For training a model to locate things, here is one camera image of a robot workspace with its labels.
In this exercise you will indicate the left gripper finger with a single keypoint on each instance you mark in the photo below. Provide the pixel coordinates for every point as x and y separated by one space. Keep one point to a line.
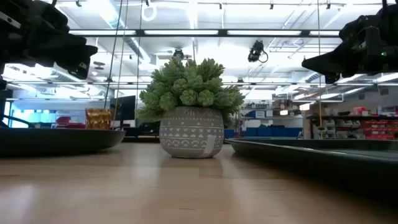
84 49
76 70

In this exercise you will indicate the gold crinkled packet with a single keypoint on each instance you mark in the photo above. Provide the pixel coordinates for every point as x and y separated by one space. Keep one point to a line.
98 119

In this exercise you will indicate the black rectangular tray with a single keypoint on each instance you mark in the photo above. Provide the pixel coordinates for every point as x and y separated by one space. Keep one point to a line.
326 158

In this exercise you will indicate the green succulent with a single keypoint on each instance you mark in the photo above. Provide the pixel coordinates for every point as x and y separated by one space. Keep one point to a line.
191 130

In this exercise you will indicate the shelf with red bins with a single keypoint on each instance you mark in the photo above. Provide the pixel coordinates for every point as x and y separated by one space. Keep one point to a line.
367 127

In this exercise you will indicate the black monitor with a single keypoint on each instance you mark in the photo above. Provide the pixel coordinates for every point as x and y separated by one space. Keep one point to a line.
124 109

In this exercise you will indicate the row of blue bins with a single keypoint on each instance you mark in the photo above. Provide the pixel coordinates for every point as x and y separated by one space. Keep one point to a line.
273 132

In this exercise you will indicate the black overhead beam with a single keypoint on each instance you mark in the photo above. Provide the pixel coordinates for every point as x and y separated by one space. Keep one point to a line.
199 32

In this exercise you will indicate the black overhead camera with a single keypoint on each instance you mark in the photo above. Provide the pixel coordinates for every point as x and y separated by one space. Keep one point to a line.
256 51

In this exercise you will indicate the round black ceiling camera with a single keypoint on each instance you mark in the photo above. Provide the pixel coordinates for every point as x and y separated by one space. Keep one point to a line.
178 53

